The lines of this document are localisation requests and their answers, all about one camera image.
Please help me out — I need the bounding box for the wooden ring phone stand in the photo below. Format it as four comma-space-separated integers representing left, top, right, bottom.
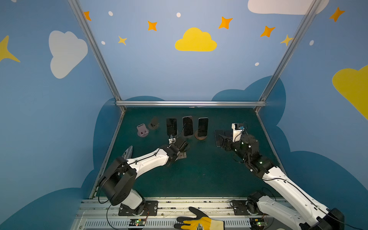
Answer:
195, 129, 208, 140

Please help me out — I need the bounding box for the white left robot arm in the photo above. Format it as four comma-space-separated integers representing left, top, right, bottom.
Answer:
97, 138, 189, 216

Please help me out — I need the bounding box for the grey metal tube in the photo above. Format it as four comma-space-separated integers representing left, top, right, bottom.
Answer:
122, 146, 133, 160

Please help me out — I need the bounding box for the pink phone back middle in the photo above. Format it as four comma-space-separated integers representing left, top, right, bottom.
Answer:
182, 116, 194, 138

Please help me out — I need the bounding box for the left circuit board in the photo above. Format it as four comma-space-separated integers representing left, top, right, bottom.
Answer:
128, 219, 146, 227

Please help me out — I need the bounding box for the aluminium frame rail back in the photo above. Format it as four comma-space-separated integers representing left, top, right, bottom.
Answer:
116, 100, 266, 107

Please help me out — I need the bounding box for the right circuit board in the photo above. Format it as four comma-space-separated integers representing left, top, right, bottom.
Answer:
249, 218, 267, 230

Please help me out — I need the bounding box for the dark phone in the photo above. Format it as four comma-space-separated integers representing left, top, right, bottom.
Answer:
197, 117, 209, 138

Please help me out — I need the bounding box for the circuit board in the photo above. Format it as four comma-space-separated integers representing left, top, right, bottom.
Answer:
249, 218, 267, 230
128, 219, 146, 227

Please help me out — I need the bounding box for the yellow black work glove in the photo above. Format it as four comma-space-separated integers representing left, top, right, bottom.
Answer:
173, 207, 225, 230

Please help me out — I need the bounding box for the green phone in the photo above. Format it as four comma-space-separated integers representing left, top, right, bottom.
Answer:
214, 130, 227, 148

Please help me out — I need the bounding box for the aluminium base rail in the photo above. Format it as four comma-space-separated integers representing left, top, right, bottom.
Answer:
71, 197, 292, 230

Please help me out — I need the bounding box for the black phone back left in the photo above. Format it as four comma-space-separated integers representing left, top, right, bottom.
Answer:
166, 118, 177, 138

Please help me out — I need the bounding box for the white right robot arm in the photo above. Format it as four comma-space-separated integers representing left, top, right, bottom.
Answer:
215, 134, 345, 230

